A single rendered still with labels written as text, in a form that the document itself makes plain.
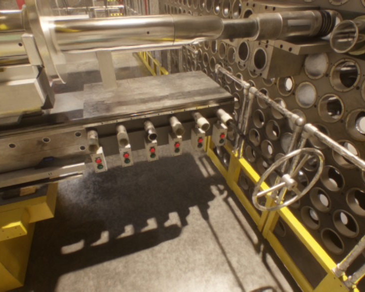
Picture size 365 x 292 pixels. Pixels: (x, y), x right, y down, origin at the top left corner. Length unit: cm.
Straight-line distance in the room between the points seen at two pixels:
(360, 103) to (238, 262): 148
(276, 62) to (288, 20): 46
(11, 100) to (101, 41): 58
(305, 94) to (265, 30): 102
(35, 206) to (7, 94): 64
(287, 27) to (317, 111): 86
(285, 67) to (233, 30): 83
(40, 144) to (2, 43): 66
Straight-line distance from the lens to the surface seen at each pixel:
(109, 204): 219
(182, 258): 182
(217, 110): 162
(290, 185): 115
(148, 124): 143
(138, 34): 113
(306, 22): 202
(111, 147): 156
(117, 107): 160
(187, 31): 119
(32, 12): 102
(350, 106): 219
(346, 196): 242
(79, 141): 157
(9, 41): 113
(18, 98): 142
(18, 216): 156
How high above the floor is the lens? 163
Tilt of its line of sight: 37 degrees down
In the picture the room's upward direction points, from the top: straight up
